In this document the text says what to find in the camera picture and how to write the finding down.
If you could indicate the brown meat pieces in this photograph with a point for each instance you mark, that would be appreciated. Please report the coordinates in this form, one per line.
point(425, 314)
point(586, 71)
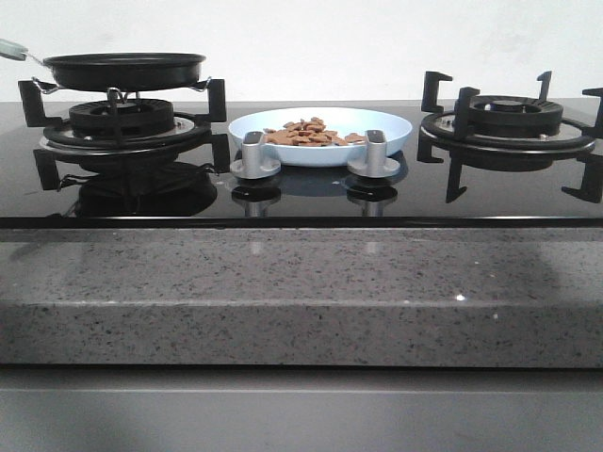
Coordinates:
point(312, 133)

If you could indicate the black frying pan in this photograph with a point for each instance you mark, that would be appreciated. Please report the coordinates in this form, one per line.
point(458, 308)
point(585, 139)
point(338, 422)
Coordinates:
point(126, 72)

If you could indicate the left silver stove knob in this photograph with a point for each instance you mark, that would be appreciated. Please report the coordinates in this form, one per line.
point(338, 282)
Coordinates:
point(254, 163)

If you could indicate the silver stove knob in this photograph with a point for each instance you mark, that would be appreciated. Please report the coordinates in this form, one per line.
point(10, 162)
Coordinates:
point(254, 163)
point(374, 163)

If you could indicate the right silver stove knob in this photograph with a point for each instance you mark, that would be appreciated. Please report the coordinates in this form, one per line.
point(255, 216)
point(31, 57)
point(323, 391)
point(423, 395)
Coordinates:
point(374, 163)

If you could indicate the black glass gas cooktop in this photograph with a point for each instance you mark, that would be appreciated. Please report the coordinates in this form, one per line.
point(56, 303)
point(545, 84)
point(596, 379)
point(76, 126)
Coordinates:
point(195, 190)

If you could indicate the right black pan support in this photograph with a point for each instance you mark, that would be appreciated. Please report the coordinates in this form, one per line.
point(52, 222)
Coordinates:
point(450, 131)

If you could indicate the black pan support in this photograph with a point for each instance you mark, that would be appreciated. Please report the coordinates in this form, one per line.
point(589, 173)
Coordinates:
point(128, 164)
point(450, 131)

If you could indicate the left black gas burner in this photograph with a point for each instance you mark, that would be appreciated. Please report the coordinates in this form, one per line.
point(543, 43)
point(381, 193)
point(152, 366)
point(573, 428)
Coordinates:
point(138, 118)

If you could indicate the black gas burner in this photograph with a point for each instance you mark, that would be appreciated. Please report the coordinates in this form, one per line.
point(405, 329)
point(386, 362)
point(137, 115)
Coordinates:
point(514, 117)
point(138, 118)

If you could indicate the right black gas burner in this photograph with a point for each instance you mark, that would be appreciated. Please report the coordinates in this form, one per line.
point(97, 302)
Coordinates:
point(514, 117)

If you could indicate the grey cabinet drawer front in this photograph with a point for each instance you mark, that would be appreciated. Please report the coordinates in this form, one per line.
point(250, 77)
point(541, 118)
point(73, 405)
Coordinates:
point(244, 409)

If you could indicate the left black pan support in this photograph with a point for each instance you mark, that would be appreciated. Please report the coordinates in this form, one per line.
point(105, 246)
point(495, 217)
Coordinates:
point(128, 164)

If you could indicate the small wire pan trivet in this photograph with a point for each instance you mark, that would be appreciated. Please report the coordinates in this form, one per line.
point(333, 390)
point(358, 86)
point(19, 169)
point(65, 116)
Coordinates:
point(59, 130)

